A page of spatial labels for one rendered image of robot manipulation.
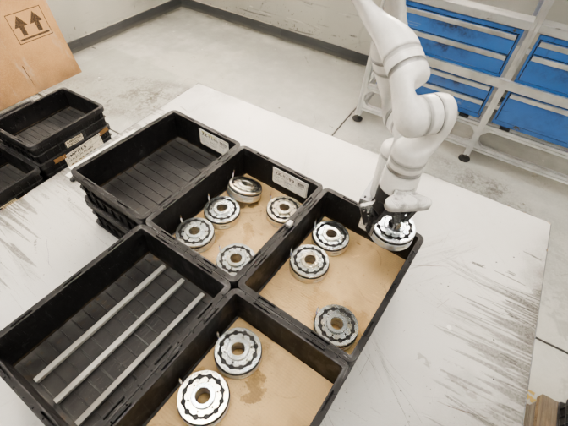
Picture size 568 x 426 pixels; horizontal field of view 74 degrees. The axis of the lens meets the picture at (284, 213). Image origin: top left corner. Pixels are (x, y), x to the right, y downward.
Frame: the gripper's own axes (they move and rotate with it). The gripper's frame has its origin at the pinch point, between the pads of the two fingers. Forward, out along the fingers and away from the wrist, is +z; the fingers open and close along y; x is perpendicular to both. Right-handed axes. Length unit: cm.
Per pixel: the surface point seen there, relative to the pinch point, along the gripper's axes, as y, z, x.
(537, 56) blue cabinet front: -132, 24, -134
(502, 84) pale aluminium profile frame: -122, 43, -136
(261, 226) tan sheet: 27.1, 16.4, -15.0
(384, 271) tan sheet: -4.7, 16.5, 2.0
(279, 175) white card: 20.9, 9.9, -29.4
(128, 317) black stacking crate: 60, 16, 11
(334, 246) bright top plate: 8.0, 13.7, -5.0
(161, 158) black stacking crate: 58, 17, -46
